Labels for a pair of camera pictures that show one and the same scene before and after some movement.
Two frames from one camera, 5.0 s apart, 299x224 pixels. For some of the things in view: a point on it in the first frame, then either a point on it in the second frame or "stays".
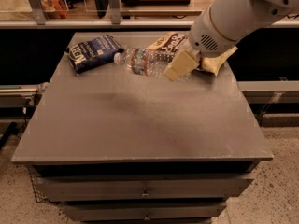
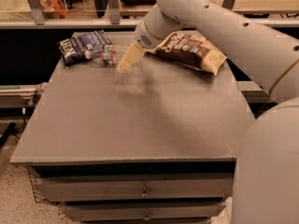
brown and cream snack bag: [167, 46] stays
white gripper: [206, 36] -> [142, 36]
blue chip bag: [93, 51] -> [73, 49]
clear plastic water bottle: [147, 63] -> [109, 54]
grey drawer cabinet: [119, 147] stays
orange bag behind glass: [53, 6] stays
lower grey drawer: [144, 212] stays
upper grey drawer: [74, 188] stays
